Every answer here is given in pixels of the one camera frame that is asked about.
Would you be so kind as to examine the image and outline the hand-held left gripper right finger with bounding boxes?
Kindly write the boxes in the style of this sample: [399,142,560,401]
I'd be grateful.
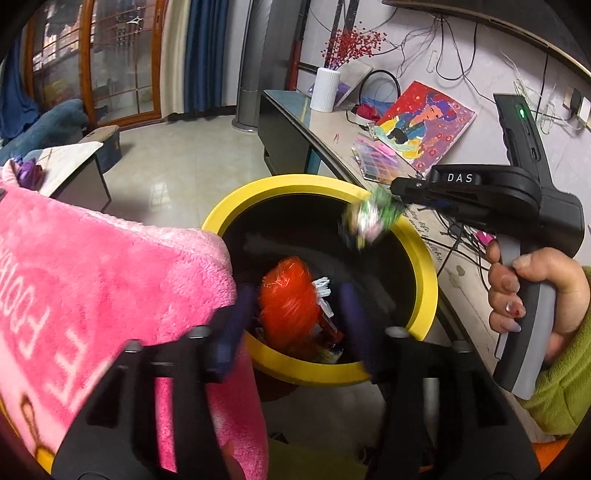
[339,282,541,480]

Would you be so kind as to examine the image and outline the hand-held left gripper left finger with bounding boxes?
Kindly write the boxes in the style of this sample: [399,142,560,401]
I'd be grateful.
[51,286,259,480]

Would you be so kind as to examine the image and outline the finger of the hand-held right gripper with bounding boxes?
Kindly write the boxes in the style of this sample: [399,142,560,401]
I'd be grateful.
[406,196,462,220]
[390,178,435,204]

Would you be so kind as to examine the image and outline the green black snack packet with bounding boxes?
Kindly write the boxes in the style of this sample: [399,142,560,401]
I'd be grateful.
[339,187,407,252]

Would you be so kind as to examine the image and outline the red plastic bag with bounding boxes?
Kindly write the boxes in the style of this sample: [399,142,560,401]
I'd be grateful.
[257,257,324,358]

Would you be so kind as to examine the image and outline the yellow rimmed bin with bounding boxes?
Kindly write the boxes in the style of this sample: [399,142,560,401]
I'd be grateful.
[201,174,439,388]

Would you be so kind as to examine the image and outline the person's right forearm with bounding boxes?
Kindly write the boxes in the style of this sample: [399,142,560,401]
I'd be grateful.
[517,268,591,437]

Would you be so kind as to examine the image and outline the person's right hand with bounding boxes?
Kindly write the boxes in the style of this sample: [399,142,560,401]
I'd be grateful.
[485,240,591,365]

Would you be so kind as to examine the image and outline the clear bead organizer box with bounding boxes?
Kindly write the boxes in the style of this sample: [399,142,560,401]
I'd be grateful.
[352,136,428,183]

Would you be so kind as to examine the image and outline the colourful figure painting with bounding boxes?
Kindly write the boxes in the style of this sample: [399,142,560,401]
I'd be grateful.
[372,80,477,178]

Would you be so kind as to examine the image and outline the cream printed cabinet cover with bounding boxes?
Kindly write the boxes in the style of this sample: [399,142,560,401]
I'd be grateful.
[309,99,591,324]

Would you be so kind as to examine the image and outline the black hoop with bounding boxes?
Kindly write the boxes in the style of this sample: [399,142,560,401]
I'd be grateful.
[360,69,402,116]

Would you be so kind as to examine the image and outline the purple picture board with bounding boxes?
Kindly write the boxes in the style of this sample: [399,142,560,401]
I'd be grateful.
[308,62,374,112]

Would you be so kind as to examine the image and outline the pink cartoon blanket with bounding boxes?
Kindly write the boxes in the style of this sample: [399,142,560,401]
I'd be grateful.
[0,164,271,480]

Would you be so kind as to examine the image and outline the white ribbed vase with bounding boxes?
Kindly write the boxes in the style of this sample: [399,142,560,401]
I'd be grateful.
[309,67,341,113]

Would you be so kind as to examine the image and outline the dark television cabinet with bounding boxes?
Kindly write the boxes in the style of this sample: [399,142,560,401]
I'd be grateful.
[257,90,591,370]

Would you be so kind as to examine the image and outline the black television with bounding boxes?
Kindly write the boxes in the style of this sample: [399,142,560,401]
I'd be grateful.
[383,0,591,77]

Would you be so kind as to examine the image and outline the silver tower air conditioner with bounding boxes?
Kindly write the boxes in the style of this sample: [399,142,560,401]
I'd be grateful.
[231,0,301,134]

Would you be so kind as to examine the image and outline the white coffee table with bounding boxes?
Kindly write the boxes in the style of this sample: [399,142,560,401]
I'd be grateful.
[28,141,112,214]

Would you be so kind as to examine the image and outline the blue footstool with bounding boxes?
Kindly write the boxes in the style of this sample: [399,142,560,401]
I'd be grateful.
[81,124,122,175]

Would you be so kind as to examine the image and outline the blue curtain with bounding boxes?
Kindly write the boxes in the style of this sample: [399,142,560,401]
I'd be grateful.
[0,41,38,139]
[185,0,232,114]

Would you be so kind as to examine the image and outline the purple plastic bundle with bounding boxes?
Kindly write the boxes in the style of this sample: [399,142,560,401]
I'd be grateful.
[13,157,44,190]

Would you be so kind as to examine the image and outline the blue sofa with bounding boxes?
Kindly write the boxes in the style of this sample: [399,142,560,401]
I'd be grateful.
[0,98,88,160]

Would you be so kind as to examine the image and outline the cream curtain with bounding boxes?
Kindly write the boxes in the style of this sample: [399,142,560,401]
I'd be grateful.
[161,0,192,118]

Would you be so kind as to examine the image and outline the wooden glass sliding door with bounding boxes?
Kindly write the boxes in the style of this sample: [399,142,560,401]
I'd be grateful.
[23,0,169,127]

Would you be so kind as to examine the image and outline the tangled black cables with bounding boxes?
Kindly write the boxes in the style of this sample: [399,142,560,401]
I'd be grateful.
[431,210,499,287]

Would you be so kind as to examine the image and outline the wall socket with plugs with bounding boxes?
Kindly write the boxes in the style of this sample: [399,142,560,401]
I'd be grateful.
[563,88,591,130]

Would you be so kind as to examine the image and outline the black wall cables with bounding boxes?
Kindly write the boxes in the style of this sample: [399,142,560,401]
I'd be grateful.
[392,14,555,121]

